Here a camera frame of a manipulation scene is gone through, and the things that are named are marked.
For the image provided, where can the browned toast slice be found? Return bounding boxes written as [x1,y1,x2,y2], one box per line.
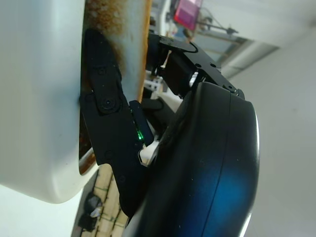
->
[83,0,153,102]

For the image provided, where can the white two-slot toaster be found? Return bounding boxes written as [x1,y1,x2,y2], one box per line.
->
[0,0,100,204]

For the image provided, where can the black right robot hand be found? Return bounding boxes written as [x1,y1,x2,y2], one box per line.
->
[79,28,261,237]

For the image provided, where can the red translucent box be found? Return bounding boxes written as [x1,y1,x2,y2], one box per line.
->
[172,0,204,32]

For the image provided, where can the black bag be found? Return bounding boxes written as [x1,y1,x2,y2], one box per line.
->
[78,190,103,231]

